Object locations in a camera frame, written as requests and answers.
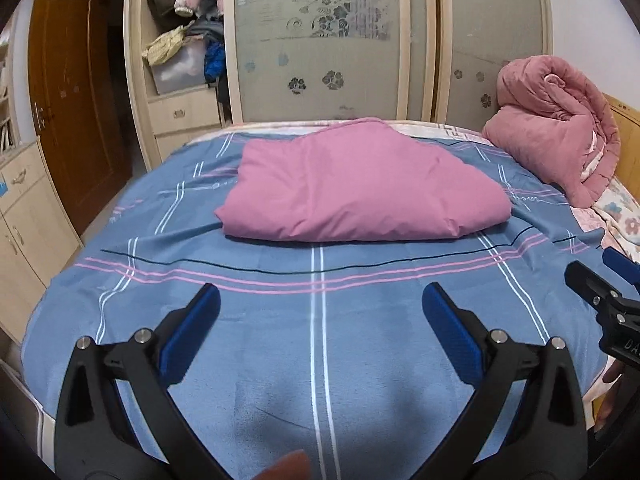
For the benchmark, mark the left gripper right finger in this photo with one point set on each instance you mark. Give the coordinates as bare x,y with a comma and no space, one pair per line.
525,418

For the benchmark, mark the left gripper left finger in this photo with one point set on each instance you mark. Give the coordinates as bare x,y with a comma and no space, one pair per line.
93,436

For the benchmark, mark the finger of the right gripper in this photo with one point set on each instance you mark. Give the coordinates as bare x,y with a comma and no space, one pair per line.
623,266
589,286

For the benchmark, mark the pink and white jacket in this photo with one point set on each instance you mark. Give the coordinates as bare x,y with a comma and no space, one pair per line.
362,181

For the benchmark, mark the person's right hand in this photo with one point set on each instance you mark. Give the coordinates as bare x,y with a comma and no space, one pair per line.
611,377

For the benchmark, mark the person's left hand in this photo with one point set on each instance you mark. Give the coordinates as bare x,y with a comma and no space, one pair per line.
293,466

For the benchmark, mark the floral pillow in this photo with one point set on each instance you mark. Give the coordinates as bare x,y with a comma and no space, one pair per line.
620,212

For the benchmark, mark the wooden headboard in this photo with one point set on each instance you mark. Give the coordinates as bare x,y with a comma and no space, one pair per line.
627,120

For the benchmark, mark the rolled pink quilt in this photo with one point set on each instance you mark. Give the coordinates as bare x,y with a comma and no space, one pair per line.
555,122

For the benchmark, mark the beige cabinet with shelves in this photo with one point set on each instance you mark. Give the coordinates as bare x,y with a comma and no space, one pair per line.
37,238

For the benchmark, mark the blue plaid bed sheet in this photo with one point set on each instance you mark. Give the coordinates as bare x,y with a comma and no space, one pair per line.
109,292

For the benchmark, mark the wardrobe with frosted doors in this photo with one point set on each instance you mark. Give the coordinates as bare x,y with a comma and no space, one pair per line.
299,60

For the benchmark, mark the brown wooden door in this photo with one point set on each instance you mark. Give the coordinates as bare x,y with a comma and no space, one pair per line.
73,105

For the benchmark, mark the translucent storage box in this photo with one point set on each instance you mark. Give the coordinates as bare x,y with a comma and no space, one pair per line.
184,70

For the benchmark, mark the yellowish cloth in wardrobe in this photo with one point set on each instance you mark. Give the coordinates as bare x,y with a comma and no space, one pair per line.
164,47

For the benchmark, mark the blue garment in wardrobe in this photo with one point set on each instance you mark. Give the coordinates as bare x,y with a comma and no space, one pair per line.
214,61

